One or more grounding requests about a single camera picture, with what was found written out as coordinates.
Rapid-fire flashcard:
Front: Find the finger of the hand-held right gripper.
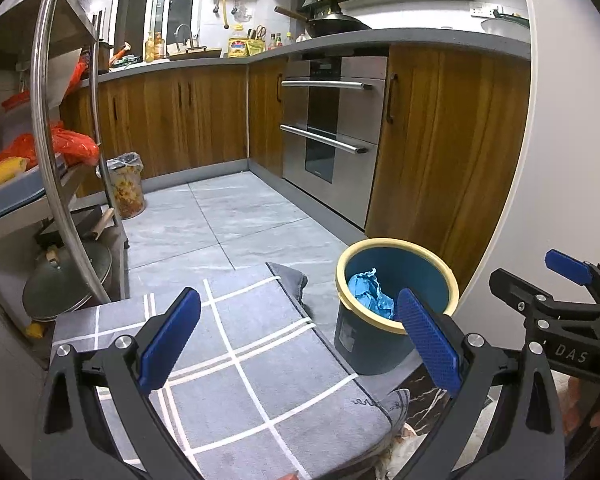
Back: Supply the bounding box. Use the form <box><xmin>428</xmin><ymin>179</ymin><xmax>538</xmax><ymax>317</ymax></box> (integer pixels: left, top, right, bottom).
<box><xmin>545</xmin><ymin>249</ymin><xmax>600</xmax><ymax>302</ymax></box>
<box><xmin>489</xmin><ymin>268</ymin><xmax>600</xmax><ymax>332</ymax></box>

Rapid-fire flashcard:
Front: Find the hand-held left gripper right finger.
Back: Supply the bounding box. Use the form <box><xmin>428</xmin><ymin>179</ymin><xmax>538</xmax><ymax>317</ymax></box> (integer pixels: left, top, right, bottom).
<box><xmin>396</xmin><ymin>286</ymin><xmax>567</xmax><ymax>480</ymax></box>

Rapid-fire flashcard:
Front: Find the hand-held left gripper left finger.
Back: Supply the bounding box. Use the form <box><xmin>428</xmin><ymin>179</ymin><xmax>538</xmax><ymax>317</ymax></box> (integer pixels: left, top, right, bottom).
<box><xmin>32</xmin><ymin>286</ymin><xmax>203</xmax><ymax>480</ymax></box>

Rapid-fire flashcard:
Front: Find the blue bucket with yellow rim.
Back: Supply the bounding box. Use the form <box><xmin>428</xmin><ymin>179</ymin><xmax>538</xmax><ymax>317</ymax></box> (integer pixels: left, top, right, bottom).
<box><xmin>334</xmin><ymin>238</ymin><xmax>460</xmax><ymax>376</ymax></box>

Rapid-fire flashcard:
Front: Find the blue cloth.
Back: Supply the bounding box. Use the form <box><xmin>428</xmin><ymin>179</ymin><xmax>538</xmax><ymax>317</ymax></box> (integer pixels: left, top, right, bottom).
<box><xmin>347</xmin><ymin>268</ymin><xmax>396</xmax><ymax>320</ymax></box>

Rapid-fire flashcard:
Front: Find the person's right hand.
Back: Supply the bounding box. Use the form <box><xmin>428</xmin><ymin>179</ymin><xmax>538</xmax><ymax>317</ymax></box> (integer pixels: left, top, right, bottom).
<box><xmin>562</xmin><ymin>374</ymin><xmax>600</xmax><ymax>433</ymax></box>

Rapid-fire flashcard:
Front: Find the grey checked mat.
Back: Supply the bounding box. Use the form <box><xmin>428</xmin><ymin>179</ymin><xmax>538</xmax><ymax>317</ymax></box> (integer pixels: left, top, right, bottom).
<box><xmin>50</xmin><ymin>261</ymin><xmax>411</xmax><ymax>480</ymax></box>

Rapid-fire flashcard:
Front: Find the glass pot lid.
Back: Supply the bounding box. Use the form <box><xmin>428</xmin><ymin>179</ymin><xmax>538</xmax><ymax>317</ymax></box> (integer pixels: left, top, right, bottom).
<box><xmin>22</xmin><ymin>245</ymin><xmax>113</xmax><ymax>322</ymax></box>

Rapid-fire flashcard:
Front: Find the patterned bin with plastic liner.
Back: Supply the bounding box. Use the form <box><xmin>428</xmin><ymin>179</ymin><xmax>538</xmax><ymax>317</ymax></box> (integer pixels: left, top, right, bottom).
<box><xmin>96</xmin><ymin>152</ymin><xmax>147</xmax><ymax>220</ymax></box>

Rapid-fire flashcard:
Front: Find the wooden kitchen cabinet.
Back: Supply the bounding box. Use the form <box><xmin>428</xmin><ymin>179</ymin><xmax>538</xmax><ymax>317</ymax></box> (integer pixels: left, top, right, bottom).
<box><xmin>60</xmin><ymin>57</ymin><xmax>251</xmax><ymax>198</ymax></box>
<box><xmin>247</xmin><ymin>45</ymin><xmax>531</xmax><ymax>291</ymax></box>

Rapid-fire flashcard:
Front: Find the grey blue board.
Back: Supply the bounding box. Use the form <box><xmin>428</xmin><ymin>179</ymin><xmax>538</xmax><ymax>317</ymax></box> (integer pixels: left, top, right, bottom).
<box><xmin>0</xmin><ymin>162</ymin><xmax>71</xmax><ymax>226</ymax></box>

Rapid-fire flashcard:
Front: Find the orange plastic bag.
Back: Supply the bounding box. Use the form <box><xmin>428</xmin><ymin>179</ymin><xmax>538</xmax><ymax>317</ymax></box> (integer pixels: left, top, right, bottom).
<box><xmin>60</xmin><ymin>57</ymin><xmax>88</xmax><ymax>96</ymax></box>
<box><xmin>0</xmin><ymin>127</ymin><xmax>101</xmax><ymax>173</ymax></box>

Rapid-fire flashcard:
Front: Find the yellow corn cob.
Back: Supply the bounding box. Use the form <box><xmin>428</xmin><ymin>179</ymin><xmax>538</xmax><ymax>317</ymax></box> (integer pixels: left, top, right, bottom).
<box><xmin>0</xmin><ymin>156</ymin><xmax>31</xmax><ymax>193</ymax></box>

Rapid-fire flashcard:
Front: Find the stainless steel oven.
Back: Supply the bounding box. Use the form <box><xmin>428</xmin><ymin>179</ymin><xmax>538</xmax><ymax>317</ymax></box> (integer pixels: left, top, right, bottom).
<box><xmin>281</xmin><ymin>56</ymin><xmax>388</xmax><ymax>231</ymax></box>

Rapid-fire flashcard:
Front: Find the glass bowl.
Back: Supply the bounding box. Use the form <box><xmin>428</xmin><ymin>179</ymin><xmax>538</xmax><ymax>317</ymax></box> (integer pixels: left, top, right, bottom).
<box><xmin>480</xmin><ymin>14</ymin><xmax>531</xmax><ymax>37</ymax></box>

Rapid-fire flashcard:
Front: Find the steel shelf rack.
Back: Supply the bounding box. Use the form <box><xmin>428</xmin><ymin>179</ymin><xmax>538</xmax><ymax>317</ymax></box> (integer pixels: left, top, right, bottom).
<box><xmin>0</xmin><ymin>0</ymin><xmax>131</xmax><ymax>356</ymax></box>

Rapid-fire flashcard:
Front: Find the grey kitchen countertop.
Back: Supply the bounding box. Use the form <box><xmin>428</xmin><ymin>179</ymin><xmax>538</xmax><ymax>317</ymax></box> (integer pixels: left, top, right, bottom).
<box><xmin>77</xmin><ymin>27</ymin><xmax>533</xmax><ymax>88</ymax></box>

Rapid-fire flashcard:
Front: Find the clear container with red lid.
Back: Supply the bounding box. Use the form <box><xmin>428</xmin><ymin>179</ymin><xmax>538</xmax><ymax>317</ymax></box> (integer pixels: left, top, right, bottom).
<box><xmin>1</xmin><ymin>91</ymin><xmax>33</xmax><ymax>136</ymax></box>

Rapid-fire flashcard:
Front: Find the black sink tray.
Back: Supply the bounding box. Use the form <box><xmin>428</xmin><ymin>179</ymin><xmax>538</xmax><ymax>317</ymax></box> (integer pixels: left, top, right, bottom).
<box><xmin>166</xmin><ymin>46</ymin><xmax>223</xmax><ymax>61</ymax></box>

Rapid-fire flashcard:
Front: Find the orange object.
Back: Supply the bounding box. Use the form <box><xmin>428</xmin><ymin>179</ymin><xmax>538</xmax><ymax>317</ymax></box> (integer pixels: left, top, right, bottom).
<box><xmin>109</xmin><ymin>42</ymin><xmax>133</xmax><ymax>67</ymax></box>

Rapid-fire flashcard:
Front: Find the yellow cooking oil bottle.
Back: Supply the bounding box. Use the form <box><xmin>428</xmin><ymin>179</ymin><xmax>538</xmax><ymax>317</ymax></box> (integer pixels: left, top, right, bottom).
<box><xmin>226</xmin><ymin>24</ymin><xmax>251</xmax><ymax>58</ymax></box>

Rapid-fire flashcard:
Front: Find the black wok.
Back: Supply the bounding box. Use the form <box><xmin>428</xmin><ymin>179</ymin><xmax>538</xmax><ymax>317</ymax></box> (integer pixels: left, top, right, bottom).
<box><xmin>274</xmin><ymin>5</ymin><xmax>373</xmax><ymax>38</ymax></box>

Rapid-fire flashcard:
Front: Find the dark glass window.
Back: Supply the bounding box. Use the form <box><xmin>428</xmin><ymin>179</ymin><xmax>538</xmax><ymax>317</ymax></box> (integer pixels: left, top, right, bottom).
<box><xmin>112</xmin><ymin>0</ymin><xmax>203</xmax><ymax>61</ymax></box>

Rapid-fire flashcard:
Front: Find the black pan with wooden handle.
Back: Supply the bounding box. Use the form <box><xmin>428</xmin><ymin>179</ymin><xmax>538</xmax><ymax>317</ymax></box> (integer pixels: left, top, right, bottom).
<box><xmin>35</xmin><ymin>207</ymin><xmax>116</xmax><ymax>248</ymax></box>

